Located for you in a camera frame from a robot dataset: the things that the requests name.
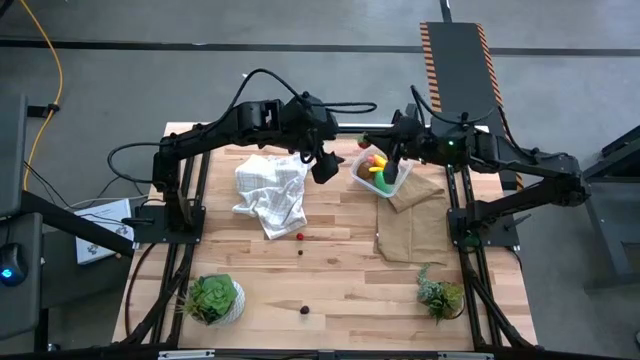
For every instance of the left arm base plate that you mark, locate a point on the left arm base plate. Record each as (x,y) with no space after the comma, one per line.
(150,231)

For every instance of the green toy fruit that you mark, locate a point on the green toy fruit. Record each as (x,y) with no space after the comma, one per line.
(381,184)

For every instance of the tan folded cloth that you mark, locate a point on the tan folded cloth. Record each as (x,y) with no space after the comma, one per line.
(412,230)

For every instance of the white printed booklet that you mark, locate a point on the white printed booklet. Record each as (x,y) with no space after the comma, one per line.
(107,212)

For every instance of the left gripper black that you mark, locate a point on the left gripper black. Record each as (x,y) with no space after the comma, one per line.
(310,125)

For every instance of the black toy blackberry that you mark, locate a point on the black toy blackberry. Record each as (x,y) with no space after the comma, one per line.
(304,310)

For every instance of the black floor mat striped edges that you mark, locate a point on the black floor mat striped edges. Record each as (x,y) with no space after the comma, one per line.
(460,75)

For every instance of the trailing plant in dark pot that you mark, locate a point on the trailing plant in dark pot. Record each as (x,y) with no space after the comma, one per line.
(440,297)

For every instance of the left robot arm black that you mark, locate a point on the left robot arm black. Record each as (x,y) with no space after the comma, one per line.
(225,130)

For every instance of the yellow toy banana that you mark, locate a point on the yellow toy banana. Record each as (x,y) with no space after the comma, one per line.
(381,161)

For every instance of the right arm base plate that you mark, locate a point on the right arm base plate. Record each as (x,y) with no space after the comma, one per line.
(500,230)

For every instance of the black metal cart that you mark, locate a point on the black metal cart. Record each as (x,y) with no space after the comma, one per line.
(615,225)

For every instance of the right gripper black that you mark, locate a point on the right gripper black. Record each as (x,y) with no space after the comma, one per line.
(415,137)

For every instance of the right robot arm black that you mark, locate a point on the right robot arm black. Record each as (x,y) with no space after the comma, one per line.
(525,167)

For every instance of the pink toy fruit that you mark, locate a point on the pink toy fruit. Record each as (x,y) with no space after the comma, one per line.
(370,160)

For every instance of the green succulent in white pot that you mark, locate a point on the green succulent in white pot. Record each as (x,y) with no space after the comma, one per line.
(212,297)

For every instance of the black computer mouse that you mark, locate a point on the black computer mouse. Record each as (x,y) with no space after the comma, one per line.
(11,265)

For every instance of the white checkered cloth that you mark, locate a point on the white checkered cloth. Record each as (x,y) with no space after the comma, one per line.
(272,192)

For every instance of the grey desk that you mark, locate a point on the grey desk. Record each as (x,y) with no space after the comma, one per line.
(10,150)

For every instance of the clear plastic tupperware container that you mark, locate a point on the clear plastic tupperware container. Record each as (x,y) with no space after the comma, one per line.
(402,170)

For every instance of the brown toy kiwi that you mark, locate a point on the brown toy kiwi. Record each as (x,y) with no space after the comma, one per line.
(365,173)

